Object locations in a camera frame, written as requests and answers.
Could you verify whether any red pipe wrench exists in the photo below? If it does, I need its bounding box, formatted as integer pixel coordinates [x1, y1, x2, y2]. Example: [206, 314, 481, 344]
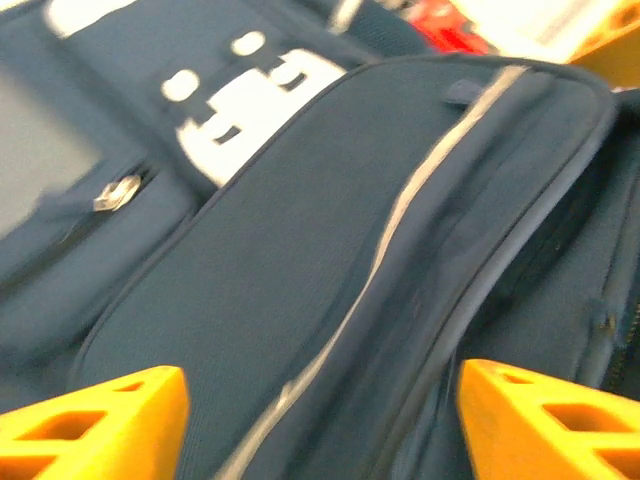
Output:
[407, 0, 489, 55]

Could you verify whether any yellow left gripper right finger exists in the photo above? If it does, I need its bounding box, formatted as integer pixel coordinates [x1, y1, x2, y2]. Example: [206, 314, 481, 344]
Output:
[457, 358, 640, 480]

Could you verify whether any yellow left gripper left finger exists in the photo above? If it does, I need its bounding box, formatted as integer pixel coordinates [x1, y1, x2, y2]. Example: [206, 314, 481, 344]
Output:
[0, 364, 191, 480]

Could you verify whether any navy blue student backpack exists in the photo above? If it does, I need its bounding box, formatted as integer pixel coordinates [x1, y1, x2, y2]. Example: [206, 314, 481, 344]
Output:
[0, 0, 640, 480]

